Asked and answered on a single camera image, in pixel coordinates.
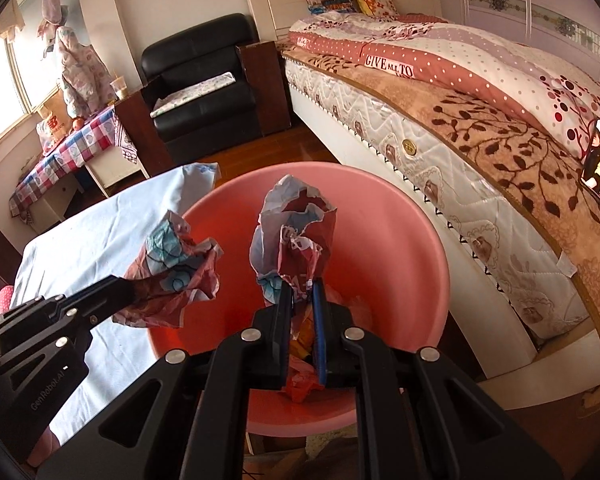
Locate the pink dotted quilt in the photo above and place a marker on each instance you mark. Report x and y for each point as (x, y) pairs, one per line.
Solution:
(479, 70)

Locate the pink plastic basin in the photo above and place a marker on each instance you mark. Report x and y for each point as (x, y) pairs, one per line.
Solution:
(379, 260)

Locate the white bed frame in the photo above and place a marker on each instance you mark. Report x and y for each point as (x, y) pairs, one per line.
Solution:
(429, 280)

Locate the pink hanging cloth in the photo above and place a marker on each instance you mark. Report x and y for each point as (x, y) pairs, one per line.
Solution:
(54, 10)

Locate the plastic cup with drink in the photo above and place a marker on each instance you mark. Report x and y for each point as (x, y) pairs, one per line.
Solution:
(119, 89)

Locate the brown paper shopping bag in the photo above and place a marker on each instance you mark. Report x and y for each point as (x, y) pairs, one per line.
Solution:
(52, 120)

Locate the brown leaf-patterned blanket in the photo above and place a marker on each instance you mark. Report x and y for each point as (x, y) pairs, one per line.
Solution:
(519, 150)

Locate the white drawer unit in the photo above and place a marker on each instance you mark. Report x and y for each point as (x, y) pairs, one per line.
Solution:
(62, 200)

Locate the window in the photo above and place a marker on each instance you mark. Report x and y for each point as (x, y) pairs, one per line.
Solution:
(25, 80)

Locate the orange fruit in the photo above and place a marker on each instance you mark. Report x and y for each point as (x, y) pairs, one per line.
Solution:
(76, 123)

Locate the floral padded jacket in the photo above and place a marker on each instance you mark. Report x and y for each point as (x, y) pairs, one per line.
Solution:
(82, 75)

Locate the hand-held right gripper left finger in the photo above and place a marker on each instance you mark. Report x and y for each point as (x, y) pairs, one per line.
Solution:
(282, 330)

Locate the pink blue paper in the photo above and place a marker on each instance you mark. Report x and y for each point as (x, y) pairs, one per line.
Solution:
(300, 220)
(180, 270)

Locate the yellow floral pillow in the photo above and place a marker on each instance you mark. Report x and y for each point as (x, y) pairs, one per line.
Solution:
(377, 2)

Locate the white seat cushion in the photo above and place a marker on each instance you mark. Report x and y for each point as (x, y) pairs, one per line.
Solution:
(195, 92)

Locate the dark wooden side table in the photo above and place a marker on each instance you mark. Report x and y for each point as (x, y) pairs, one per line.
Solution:
(140, 125)
(265, 85)

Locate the checked tablecloth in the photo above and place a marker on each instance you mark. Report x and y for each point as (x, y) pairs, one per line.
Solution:
(80, 155)

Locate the light blue tablecloth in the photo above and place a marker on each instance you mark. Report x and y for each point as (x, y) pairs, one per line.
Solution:
(80, 240)

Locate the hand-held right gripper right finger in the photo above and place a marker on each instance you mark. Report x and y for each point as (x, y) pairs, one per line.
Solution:
(320, 330)

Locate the quilted white mattress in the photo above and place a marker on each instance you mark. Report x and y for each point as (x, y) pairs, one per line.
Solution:
(429, 180)

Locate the white wardrobe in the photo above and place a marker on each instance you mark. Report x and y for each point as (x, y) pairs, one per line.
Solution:
(529, 5)

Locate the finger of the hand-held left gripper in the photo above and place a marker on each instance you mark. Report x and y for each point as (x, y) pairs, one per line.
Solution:
(95, 300)

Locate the black leather armchair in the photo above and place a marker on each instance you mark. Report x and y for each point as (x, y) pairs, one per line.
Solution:
(200, 50)

